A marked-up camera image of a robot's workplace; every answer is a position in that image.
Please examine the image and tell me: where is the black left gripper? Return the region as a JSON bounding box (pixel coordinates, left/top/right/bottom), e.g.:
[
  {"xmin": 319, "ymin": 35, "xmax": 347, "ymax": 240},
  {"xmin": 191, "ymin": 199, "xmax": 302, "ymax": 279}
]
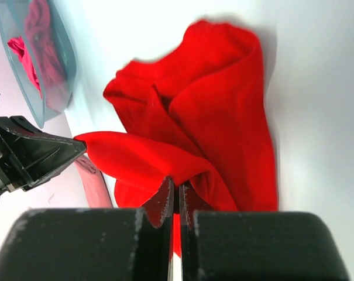
[{"xmin": 0, "ymin": 116, "xmax": 87, "ymax": 196}]

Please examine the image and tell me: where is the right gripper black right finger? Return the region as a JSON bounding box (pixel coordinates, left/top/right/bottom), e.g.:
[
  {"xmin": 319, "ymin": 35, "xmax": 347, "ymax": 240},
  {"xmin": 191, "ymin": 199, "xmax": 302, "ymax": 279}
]
[{"xmin": 179, "ymin": 183, "xmax": 350, "ymax": 280}]

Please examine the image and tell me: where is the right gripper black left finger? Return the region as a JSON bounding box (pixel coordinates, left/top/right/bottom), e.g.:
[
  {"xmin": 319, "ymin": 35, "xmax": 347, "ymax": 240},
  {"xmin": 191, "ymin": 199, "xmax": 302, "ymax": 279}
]
[{"xmin": 0, "ymin": 177, "xmax": 174, "ymax": 280}]

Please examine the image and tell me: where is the red t-shirt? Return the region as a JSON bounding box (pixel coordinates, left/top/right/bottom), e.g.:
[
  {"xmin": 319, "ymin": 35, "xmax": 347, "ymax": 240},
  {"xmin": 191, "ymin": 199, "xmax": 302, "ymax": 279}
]
[{"xmin": 73, "ymin": 19, "xmax": 280, "ymax": 255}]

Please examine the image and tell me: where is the folded pink t-shirt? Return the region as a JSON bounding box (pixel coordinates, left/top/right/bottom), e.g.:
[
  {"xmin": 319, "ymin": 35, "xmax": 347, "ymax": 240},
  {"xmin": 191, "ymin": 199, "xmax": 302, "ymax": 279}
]
[{"xmin": 74, "ymin": 155, "xmax": 113, "ymax": 208}]

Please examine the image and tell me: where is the magenta crumpled t-shirt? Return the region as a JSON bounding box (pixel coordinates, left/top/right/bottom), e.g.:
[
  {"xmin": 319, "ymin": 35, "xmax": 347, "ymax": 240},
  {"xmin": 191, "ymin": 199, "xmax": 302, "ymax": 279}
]
[{"xmin": 7, "ymin": 1, "xmax": 68, "ymax": 112}]

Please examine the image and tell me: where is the teal plastic basin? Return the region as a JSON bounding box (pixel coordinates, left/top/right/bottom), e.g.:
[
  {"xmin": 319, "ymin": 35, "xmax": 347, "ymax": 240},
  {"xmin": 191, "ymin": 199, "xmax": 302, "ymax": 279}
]
[{"xmin": 0, "ymin": 1, "xmax": 77, "ymax": 128}]

